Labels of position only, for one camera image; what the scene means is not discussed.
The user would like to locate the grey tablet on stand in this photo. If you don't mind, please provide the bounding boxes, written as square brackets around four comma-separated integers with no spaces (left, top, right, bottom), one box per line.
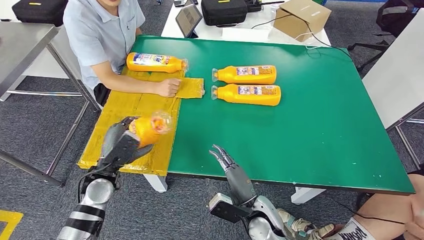
[174,3,204,39]

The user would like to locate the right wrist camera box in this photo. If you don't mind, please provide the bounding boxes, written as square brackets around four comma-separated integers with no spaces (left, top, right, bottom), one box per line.
[208,193,253,224]

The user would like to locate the seated person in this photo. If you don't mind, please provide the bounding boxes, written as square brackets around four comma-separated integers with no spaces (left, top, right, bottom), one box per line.
[62,0,182,107]

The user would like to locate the black case with yellow label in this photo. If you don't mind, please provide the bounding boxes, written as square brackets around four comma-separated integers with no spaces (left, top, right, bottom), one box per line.
[11,0,69,27]
[200,0,249,27]

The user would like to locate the white table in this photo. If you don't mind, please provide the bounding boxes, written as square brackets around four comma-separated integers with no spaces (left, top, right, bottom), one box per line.
[0,0,84,80]
[160,0,331,48]

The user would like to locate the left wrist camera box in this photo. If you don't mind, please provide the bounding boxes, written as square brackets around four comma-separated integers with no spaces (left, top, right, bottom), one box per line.
[99,132,142,170]

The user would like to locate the pale grey table steel legs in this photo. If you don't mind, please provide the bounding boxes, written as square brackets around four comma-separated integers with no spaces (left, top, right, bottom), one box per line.
[361,8,424,171]

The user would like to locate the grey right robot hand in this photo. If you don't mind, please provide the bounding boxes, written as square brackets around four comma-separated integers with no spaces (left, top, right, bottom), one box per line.
[208,144,258,206]

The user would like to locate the orange detergent bottle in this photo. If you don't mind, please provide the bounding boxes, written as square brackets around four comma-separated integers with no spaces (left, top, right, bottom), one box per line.
[126,51,189,74]
[210,83,282,107]
[128,111,173,149]
[211,64,277,85]

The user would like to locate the person's right hand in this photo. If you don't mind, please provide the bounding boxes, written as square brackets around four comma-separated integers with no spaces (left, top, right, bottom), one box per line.
[152,78,182,98]

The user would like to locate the person's bare leg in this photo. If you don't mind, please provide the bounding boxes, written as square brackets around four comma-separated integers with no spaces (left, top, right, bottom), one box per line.
[356,173,424,240]

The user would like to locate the black cable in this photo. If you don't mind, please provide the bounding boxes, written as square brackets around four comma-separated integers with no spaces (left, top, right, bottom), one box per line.
[250,13,351,59]

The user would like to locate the grey sneaker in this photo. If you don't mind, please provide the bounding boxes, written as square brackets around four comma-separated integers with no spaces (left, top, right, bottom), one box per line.
[276,208,337,240]

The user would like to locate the black office chair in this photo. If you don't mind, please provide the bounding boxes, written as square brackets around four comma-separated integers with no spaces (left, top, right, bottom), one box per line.
[347,0,424,74]

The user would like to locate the black handheld radio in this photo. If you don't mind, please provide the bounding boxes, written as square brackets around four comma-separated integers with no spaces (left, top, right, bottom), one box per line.
[243,0,286,13]

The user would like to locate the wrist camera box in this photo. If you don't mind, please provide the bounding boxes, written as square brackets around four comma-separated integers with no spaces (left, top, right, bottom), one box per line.
[99,132,142,170]
[208,193,253,224]

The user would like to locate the white table leg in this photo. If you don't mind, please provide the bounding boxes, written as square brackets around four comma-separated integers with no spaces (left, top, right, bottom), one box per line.
[143,173,169,194]
[290,187,327,206]

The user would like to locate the brown cardboard box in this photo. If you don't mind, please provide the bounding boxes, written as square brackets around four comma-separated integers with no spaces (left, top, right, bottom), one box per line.
[272,0,332,43]

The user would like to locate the yellow taped cardboard mat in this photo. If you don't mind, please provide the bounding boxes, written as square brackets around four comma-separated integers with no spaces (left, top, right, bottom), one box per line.
[77,67,206,177]

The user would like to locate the white cable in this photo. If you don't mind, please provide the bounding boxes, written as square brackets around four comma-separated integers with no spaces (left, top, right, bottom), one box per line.
[293,31,331,51]

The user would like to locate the white printed sock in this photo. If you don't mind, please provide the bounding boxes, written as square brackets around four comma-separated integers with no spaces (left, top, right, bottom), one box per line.
[336,216,375,240]

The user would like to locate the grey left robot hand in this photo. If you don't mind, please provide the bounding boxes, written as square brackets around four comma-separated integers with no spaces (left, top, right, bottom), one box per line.
[99,115,155,168]

